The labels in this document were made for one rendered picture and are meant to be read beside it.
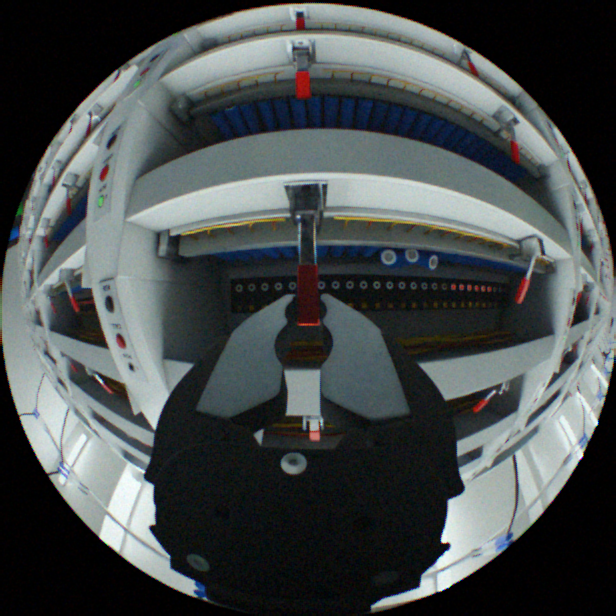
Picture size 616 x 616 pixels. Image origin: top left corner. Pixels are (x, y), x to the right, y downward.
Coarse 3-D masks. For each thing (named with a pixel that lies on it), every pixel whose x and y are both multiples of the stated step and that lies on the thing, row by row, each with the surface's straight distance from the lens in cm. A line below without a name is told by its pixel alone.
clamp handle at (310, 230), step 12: (300, 216) 14; (312, 216) 14; (300, 228) 14; (312, 228) 14; (300, 240) 14; (312, 240) 13; (300, 252) 13; (312, 252) 13; (300, 264) 13; (312, 264) 13; (300, 276) 12; (312, 276) 12; (300, 288) 12; (312, 288) 12; (300, 300) 12; (312, 300) 12; (300, 312) 12; (312, 312) 12; (300, 324) 12; (312, 324) 12
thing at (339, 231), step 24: (336, 216) 18; (192, 240) 23; (216, 240) 21; (240, 240) 20; (264, 240) 19; (288, 240) 19; (336, 240) 19; (360, 240) 19; (384, 240) 20; (408, 240) 21; (432, 240) 22; (456, 240) 24; (480, 240) 28; (528, 264) 38
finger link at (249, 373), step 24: (264, 312) 10; (288, 312) 11; (240, 336) 9; (264, 336) 9; (288, 336) 10; (240, 360) 8; (264, 360) 8; (216, 384) 8; (240, 384) 7; (264, 384) 7; (216, 408) 7; (240, 408) 7; (264, 408) 7
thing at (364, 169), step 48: (240, 144) 16; (288, 144) 15; (336, 144) 15; (384, 144) 16; (144, 192) 20; (192, 192) 16; (240, 192) 15; (336, 192) 16; (384, 192) 16; (432, 192) 16; (480, 192) 19; (144, 240) 22
